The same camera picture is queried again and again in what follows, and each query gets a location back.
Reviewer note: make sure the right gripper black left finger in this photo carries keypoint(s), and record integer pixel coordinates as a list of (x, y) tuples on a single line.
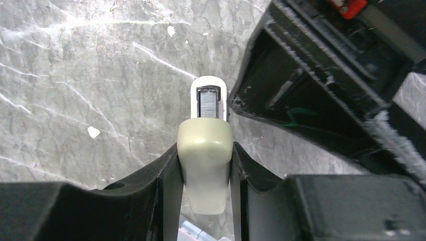
[(142, 206)]

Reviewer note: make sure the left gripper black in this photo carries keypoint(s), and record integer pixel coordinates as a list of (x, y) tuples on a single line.
[(330, 81)]

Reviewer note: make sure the clear plastic screw organizer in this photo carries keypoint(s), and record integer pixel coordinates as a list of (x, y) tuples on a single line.
[(188, 231)]

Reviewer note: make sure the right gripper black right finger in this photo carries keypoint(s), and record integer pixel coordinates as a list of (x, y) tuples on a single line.
[(323, 207)]

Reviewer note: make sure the pale green white stapler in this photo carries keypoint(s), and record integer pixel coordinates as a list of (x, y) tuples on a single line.
[(205, 146)]

